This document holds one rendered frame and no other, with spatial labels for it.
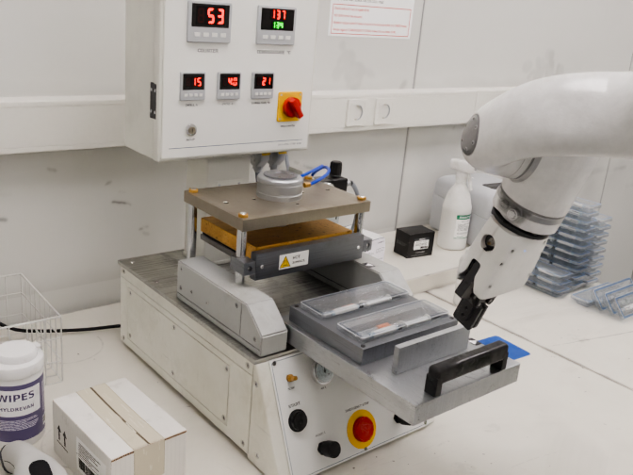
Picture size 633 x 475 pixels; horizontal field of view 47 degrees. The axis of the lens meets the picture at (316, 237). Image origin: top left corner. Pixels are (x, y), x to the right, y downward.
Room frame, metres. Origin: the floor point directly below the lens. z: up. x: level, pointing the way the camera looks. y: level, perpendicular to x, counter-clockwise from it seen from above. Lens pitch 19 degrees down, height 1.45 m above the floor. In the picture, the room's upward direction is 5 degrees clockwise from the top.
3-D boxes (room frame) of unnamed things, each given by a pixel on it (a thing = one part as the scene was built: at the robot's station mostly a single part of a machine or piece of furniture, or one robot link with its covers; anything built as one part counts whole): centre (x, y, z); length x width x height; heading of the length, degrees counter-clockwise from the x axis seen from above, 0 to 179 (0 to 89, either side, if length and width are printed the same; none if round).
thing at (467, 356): (0.89, -0.22, 0.99); 0.15 x 0.02 x 0.04; 131
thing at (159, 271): (1.25, 0.09, 0.93); 0.46 x 0.35 x 0.01; 41
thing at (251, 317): (1.08, 0.13, 0.96); 0.25 x 0.05 x 0.07; 41
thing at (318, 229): (1.23, 0.06, 1.07); 0.22 x 0.17 x 0.10; 131
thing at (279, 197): (1.26, 0.08, 1.08); 0.31 x 0.24 x 0.13; 131
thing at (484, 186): (2.10, -0.48, 0.88); 0.25 x 0.20 x 0.17; 35
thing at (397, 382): (0.99, -0.13, 0.97); 0.30 x 0.22 x 0.08; 41
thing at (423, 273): (1.90, -0.25, 0.77); 0.84 x 0.30 x 0.04; 131
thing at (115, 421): (0.93, 0.27, 0.80); 0.19 x 0.13 x 0.09; 41
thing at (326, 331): (1.03, -0.10, 0.98); 0.20 x 0.17 x 0.03; 131
